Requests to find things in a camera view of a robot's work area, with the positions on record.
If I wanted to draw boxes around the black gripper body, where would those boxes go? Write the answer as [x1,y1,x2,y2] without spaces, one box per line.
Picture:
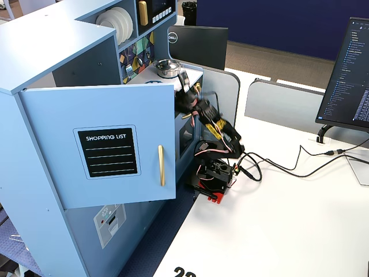
[174,86,202,115]

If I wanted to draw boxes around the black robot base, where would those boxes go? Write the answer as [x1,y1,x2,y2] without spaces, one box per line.
[186,157,239,193]

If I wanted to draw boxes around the blue shopping list cabinet door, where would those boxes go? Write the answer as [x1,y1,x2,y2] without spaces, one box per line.
[17,83,177,210]

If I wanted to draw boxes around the steel pot with lid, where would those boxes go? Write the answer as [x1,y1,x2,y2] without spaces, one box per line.
[153,59,182,79]

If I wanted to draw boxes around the gray desk partition panel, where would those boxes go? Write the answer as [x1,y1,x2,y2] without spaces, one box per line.
[244,78,326,136]
[184,63,242,130]

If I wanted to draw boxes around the black Dell monitor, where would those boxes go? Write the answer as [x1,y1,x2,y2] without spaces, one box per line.
[167,24,229,72]

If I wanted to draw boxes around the metal ladle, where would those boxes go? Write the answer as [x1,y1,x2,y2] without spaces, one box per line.
[135,43,144,66]

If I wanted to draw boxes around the metal slotted spatula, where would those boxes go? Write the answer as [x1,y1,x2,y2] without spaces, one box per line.
[125,47,134,78]

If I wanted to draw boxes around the black trash bin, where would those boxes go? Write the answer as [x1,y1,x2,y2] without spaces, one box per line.
[181,1,197,26]

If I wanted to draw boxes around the white toy plate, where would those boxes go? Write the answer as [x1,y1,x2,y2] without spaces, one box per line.
[96,12,119,44]
[119,6,134,41]
[111,8,128,46]

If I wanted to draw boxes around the toy microwave oven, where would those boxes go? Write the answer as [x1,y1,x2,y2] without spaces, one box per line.
[135,0,177,37]

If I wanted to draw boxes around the red table clamp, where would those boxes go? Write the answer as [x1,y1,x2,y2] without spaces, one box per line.
[207,192,227,205]

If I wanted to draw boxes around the black monitor stand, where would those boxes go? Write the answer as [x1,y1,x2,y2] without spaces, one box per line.
[317,124,340,144]

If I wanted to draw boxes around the blue toy kitchen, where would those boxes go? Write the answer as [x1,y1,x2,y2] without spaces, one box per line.
[0,0,204,277]

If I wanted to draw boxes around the monitor showing code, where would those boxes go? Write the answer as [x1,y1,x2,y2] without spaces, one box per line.
[315,16,369,130]

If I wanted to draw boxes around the blue ice dispenser door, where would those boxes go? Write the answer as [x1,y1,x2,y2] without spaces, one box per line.
[63,199,174,277]

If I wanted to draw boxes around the gray flat device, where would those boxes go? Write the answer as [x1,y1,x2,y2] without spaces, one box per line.
[345,154,369,186]

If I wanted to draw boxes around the small wrist camera board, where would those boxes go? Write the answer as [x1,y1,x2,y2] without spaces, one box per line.
[178,71,191,90]

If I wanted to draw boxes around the red white servo wires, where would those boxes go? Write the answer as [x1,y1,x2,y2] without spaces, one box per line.
[190,112,242,158]

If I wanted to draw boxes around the gold cabinet door handle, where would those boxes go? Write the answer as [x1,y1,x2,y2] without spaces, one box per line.
[157,145,167,187]

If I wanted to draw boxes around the gold microwave handle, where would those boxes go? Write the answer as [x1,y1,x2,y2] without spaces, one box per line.
[138,1,149,27]

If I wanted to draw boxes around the black USB cable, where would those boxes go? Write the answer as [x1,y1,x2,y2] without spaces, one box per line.
[238,144,369,171]

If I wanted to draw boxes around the black power cable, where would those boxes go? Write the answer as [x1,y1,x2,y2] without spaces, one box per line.
[236,152,369,183]

